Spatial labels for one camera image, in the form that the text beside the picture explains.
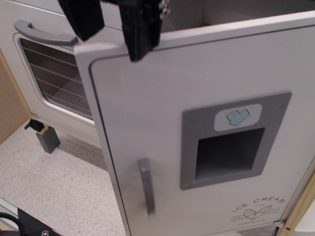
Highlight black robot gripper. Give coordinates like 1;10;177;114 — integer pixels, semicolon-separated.
58;0;170;61

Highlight white toy fridge door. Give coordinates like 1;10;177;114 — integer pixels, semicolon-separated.
74;10;315;236

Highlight white toy oven door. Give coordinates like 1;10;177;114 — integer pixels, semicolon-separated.
0;0;100;147

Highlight wooden left side panel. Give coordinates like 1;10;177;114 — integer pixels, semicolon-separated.
0;53;32;143

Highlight grey kitchen leg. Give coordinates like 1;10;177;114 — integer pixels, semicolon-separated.
36;127;60;154

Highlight grey ice dispenser panel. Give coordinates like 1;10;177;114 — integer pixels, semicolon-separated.
180;91;292;190

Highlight grey oven door handle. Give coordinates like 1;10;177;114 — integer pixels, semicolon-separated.
14;20;78;46

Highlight black clamp bracket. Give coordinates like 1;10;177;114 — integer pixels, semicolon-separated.
24;119;44;132

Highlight grey fridge door handle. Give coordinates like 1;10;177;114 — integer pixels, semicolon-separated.
138;158;156;218

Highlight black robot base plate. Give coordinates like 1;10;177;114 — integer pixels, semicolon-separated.
18;208;60;236

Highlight black cable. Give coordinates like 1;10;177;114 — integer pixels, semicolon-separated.
0;210;25;236

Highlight light wooden side post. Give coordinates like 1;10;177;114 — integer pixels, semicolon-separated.
276;172;315;236

